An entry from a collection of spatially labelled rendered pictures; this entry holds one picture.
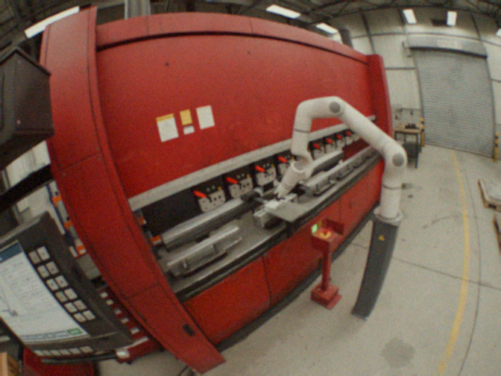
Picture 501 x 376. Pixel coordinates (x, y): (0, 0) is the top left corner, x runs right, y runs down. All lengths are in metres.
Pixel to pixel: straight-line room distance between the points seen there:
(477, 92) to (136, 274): 9.07
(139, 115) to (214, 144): 0.42
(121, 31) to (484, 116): 8.97
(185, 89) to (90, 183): 0.63
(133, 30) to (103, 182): 0.73
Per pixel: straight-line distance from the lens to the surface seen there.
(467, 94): 8.57
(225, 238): 1.29
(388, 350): 1.86
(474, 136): 8.67
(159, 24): 1.16
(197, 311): 1.33
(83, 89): 0.82
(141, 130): 0.99
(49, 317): 0.56
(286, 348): 1.79
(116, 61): 1.06
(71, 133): 0.80
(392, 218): 1.24
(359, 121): 1.05
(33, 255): 0.44
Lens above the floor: 1.65
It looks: 21 degrees down
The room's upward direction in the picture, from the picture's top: 11 degrees counter-clockwise
